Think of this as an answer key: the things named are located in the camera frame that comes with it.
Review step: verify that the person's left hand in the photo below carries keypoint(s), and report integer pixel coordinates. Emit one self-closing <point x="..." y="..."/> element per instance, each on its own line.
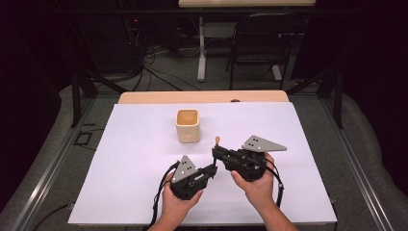
<point x="178" y="205"/>

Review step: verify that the black folding chair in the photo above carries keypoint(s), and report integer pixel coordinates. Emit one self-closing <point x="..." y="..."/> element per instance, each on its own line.
<point x="264" y="48"/>

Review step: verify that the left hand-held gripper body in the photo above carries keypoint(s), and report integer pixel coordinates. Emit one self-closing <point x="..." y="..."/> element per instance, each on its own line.
<point x="187" y="179"/>

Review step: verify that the person's right hand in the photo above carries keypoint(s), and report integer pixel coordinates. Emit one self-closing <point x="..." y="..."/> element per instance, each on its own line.
<point x="256" y="191"/>

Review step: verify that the aluminium floor rail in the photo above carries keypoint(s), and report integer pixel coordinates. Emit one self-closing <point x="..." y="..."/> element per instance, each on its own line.
<point x="356" y="166"/>
<point x="48" y="173"/>

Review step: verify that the white paper sheet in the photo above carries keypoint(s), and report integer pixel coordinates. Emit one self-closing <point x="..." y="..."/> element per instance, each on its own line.
<point x="128" y="179"/>

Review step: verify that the black metal stand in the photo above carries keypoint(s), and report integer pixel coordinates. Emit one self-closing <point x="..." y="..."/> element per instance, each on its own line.
<point x="330" y="93"/>
<point x="80" y="93"/>

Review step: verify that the white desk frame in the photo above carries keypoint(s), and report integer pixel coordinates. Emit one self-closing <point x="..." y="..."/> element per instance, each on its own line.
<point x="224" y="35"/>

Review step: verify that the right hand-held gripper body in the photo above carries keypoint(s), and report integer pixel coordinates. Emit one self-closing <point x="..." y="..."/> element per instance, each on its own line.
<point x="250" y="159"/>

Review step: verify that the wooden pencil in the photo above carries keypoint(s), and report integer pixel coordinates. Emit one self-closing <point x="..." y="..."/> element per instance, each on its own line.
<point x="217" y="150"/>

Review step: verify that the beige square cup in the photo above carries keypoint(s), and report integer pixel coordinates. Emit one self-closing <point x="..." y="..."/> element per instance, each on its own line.
<point x="188" y="126"/>

